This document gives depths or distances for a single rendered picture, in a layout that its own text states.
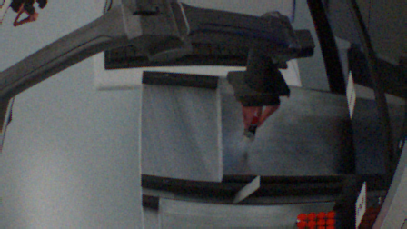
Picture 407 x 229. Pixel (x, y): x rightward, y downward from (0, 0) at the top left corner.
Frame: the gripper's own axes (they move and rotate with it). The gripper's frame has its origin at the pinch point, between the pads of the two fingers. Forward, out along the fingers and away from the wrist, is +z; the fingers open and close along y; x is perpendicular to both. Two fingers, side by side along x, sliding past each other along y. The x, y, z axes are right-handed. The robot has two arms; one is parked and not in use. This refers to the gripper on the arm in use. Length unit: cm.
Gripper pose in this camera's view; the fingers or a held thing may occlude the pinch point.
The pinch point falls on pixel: (252, 122)
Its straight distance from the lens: 205.4
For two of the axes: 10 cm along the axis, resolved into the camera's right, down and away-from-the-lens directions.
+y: 9.5, -0.8, 3.0
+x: -2.7, -6.6, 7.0
